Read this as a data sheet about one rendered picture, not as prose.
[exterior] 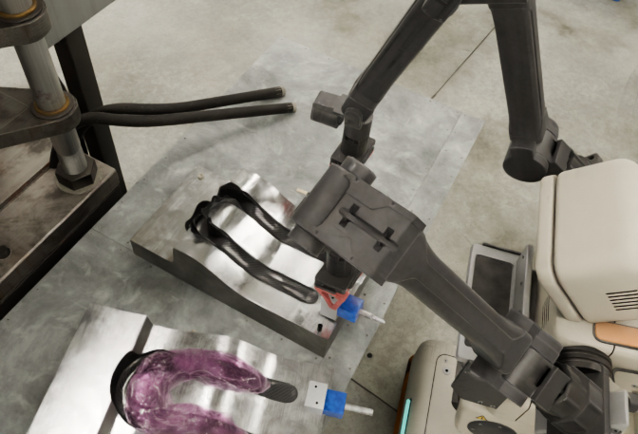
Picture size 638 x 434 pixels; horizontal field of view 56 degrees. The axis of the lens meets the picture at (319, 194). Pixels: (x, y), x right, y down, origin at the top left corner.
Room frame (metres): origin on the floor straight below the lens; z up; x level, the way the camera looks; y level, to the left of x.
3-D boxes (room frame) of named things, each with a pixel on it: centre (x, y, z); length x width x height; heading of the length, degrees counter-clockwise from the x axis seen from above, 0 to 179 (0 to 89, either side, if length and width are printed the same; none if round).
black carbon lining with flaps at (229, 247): (0.71, 0.11, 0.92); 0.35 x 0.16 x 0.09; 68
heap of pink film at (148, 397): (0.37, 0.18, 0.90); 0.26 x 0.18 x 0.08; 85
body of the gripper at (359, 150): (0.89, -0.06, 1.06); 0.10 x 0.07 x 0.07; 158
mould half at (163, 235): (0.72, 0.13, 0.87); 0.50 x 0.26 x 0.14; 68
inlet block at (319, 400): (0.40, -0.09, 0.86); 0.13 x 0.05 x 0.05; 85
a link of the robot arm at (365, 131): (0.89, -0.06, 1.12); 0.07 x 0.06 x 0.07; 73
